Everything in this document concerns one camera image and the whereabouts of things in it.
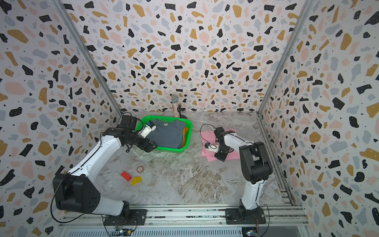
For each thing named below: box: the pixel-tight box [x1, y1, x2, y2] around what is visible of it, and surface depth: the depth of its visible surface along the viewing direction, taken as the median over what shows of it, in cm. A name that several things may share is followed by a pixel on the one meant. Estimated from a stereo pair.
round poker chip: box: [136, 166, 145, 174], surface depth 91 cm
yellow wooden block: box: [131, 176, 143, 186], surface depth 87 cm
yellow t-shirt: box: [182, 126, 189, 148], surface depth 104 cm
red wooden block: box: [120, 170, 133, 182], surface depth 89 cm
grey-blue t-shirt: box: [148, 118, 187, 149], surface depth 103 cm
